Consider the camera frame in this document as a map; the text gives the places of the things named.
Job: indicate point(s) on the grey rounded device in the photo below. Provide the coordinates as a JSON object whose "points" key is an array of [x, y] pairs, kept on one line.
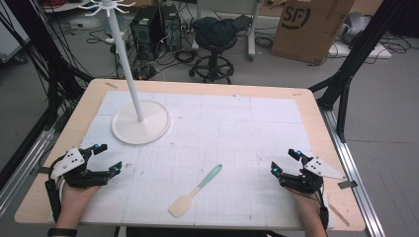
{"points": [[357, 24]]}

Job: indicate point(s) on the white flat board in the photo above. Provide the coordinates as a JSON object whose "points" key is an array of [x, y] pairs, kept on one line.
{"points": [[378, 51]]}

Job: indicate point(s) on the brown tape piece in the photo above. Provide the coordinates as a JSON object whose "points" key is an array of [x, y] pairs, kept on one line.
{"points": [[111, 85]]}

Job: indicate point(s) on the black computer tower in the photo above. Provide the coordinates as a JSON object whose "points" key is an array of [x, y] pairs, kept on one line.
{"points": [[171, 29], [145, 36]]}

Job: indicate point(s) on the brown cardboard box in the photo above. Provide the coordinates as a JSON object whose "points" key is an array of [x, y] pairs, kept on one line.
{"points": [[306, 33]]}

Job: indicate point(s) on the person's right hand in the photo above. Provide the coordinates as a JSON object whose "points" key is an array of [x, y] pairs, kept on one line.
{"points": [[308, 207]]}

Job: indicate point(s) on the person's left hand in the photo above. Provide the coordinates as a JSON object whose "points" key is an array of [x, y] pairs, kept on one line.
{"points": [[75, 204]]}

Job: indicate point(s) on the white grid mat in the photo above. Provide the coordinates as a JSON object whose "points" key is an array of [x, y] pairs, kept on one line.
{"points": [[214, 138]]}

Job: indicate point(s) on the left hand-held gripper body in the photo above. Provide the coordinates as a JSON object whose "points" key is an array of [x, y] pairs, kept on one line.
{"points": [[74, 164]]}

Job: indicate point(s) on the black swivel stool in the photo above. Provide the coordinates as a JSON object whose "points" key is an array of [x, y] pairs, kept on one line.
{"points": [[213, 65]]}

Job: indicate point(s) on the black tape strip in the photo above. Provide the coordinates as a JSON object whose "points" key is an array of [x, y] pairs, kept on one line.
{"points": [[347, 184], [42, 170]]}

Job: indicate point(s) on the dark cloth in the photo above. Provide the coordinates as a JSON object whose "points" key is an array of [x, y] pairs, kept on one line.
{"points": [[214, 29]]}

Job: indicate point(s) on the aluminium rail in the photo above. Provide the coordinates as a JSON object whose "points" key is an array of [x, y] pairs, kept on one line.
{"points": [[26, 161], [354, 174]]}

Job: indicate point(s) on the black frame struts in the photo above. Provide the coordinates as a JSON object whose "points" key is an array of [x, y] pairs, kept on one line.
{"points": [[359, 52]]}

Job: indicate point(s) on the white hook rack stand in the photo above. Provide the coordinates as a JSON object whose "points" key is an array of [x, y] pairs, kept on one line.
{"points": [[135, 126]]}

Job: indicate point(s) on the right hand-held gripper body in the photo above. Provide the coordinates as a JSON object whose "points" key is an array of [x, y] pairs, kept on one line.
{"points": [[304, 181]]}

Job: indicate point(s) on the flat wooden stick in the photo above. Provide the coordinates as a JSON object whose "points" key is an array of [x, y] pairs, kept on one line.
{"points": [[339, 214]]}

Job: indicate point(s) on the black wristband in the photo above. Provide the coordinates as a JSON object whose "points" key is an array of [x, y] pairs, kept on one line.
{"points": [[62, 232]]}

